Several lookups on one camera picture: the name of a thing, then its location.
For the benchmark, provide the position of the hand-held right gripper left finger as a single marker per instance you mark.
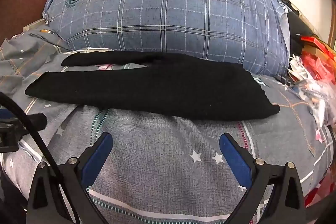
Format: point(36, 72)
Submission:
point(97, 158)

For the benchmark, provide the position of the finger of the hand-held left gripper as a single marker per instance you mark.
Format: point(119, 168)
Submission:
point(36, 121)

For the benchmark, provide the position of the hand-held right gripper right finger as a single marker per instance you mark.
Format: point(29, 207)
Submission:
point(233, 161)

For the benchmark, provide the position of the black pants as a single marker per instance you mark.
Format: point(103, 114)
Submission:
point(170, 87)

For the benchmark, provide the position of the grey star-print bed sheet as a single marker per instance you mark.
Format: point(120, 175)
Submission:
point(157, 161)

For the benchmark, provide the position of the red cloth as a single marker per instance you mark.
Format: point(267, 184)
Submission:
point(315, 192)

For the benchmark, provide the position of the clear plastic bag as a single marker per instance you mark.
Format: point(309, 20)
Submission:
point(317, 98)

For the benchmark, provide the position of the brown headboard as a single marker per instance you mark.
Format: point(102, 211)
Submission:
point(23, 3)

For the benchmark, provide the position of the red plastic bag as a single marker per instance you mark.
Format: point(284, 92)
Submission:
point(320, 66)

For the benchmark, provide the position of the red box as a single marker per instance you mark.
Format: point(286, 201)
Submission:
point(315, 43)

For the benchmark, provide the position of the black cloth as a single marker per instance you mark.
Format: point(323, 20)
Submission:
point(296, 24)

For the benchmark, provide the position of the blue plaid pillow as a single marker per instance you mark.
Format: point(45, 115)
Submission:
point(157, 8)

